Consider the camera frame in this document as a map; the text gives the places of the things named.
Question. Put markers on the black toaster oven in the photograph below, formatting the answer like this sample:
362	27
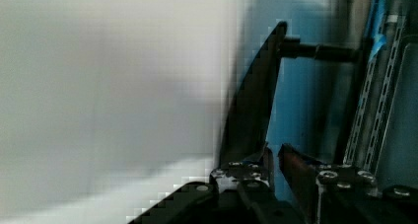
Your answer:
335	78

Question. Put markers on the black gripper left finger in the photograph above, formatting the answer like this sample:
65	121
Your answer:
257	168

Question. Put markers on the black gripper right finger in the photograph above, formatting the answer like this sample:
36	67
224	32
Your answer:
328	193

